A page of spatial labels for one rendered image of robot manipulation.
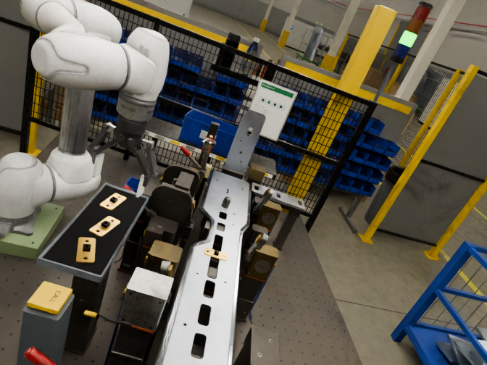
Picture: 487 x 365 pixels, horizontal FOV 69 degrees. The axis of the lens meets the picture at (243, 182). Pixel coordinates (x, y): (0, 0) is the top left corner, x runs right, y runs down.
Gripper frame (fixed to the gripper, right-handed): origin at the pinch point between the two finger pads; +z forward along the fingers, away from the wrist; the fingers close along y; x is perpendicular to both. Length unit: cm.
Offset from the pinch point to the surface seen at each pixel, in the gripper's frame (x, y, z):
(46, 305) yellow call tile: -38.1, 9.2, 7.0
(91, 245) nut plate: -19.5, 6.1, 6.6
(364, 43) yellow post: 130, 56, -58
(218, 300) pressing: -0.8, 39.0, 23.0
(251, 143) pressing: 91, 22, 5
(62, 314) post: -36.9, 12.1, 9.0
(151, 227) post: 4.7, 11.4, 12.9
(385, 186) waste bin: 334, 167, 71
